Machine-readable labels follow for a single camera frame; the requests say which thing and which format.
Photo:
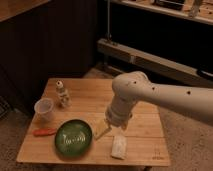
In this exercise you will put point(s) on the metal vertical pole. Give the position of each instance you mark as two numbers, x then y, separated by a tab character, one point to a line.
108	21

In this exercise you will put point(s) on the orange carrot toy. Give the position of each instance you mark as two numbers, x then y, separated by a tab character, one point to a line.
44	132

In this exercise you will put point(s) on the wooden shelf with items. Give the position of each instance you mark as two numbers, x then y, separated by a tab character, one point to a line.
195	10

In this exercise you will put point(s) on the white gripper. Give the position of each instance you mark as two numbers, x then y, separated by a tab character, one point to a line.
117	116

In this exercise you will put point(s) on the translucent ceramic cup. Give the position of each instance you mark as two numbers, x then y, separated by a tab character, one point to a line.
44	107

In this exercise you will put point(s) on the small white bottle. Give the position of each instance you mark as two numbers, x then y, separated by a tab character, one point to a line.
63	94

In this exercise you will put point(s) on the wooden table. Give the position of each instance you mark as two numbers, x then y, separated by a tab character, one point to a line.
146	144

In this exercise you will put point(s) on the green round plate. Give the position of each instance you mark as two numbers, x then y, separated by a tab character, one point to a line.
73	138

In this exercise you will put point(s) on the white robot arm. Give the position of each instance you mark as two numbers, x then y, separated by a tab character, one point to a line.
130	88

